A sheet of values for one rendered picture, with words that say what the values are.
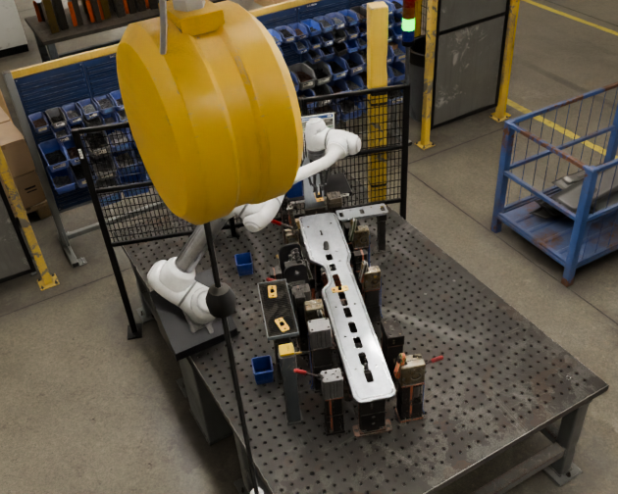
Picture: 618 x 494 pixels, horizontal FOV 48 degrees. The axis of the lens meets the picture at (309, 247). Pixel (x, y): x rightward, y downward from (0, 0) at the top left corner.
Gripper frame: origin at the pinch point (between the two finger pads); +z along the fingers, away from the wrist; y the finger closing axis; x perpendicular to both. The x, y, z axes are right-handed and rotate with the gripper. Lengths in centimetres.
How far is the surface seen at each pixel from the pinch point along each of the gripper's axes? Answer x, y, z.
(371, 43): 57, 44, -53
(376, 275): -44, 20, 27
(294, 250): -32.9, -19.1, 11.1
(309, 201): 26.3, -1.0, 23.7
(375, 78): 57, 46, -32
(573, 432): -111, 103, 91
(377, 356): -95, 6, 29
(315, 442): -111, -26, 59
